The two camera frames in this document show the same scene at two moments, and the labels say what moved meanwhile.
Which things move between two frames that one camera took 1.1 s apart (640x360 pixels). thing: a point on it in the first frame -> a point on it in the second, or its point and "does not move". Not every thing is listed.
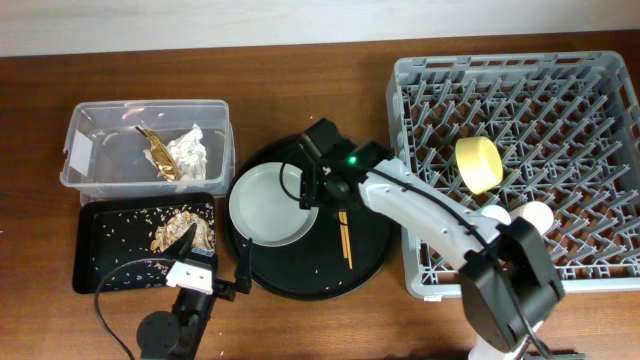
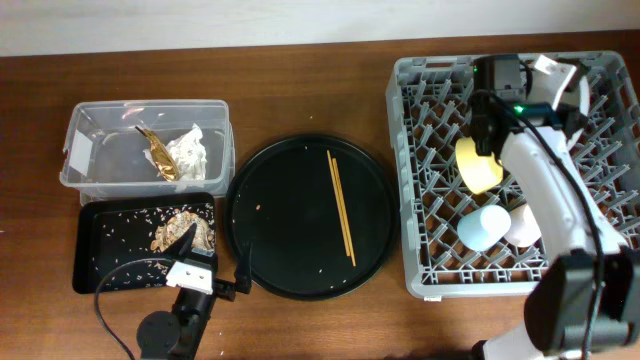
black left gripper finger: x=182 y=248 does not move
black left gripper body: x=223 y=289 does not move
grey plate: x=261 y=210 -> x=584 y=100
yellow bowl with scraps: x=479 y=162 does not move
